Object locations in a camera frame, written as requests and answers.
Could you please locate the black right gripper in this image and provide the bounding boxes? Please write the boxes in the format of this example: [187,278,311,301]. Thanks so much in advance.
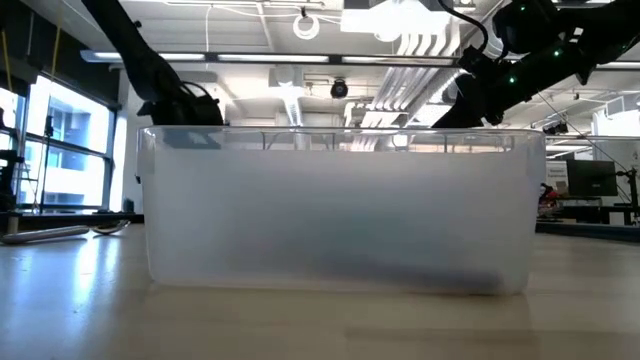
[431,72,490,130]

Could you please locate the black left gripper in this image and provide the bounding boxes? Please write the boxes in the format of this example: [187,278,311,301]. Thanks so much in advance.
[136,81,225,127]

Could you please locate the clear plastic bin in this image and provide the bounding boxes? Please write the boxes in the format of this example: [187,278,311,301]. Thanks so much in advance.
[135,125,548,297]

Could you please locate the silver thick-handled spoon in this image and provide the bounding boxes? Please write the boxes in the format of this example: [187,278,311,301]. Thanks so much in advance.
[0,219,131,247]

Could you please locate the white ceiling pipes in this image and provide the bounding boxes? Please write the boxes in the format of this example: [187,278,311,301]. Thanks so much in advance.
[343,65,461,151]

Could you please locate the black ceiling fixture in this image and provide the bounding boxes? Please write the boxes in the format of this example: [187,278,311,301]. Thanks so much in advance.
[541,121,572,137]

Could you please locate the ceiling light strip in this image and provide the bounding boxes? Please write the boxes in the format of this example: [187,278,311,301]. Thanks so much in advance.
[79,49,462,67]

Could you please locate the large window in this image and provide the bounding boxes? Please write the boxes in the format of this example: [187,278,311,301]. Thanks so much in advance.
[0,74,119,214]

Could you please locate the white paper sign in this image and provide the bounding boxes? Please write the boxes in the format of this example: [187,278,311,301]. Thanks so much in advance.
[545,160,569,189]

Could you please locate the small red object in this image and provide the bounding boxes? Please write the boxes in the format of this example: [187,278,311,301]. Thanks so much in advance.
[538,182,560,205]

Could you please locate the black tripod stand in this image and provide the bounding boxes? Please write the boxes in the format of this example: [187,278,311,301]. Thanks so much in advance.
[39,114,57,212]

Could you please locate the black monitor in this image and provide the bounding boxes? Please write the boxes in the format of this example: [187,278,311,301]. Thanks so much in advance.
[565,159,619,198]

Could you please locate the dark desk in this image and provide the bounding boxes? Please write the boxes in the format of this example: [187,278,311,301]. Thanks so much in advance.
[537,197,640,226]

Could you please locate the black monitor stand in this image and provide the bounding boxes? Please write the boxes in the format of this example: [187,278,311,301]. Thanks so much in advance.
[616,167,640,226]

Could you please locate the black equipment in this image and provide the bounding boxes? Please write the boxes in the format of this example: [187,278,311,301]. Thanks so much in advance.
[0,109,26,212]

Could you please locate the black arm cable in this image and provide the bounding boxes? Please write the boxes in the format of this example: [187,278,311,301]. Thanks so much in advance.
[436,0,490,52]

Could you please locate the black ceiling camera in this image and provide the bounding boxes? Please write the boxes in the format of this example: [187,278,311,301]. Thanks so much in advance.
[329,78,350,100]

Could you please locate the thin black cable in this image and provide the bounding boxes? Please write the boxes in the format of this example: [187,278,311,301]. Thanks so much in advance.
[535,91,629,172]

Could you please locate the white cable coil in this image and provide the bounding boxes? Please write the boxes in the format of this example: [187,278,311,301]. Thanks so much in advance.
[291,13,321,42]

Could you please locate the yellow strap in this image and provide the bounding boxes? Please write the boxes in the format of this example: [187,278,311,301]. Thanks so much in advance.
[0,27,62,94]

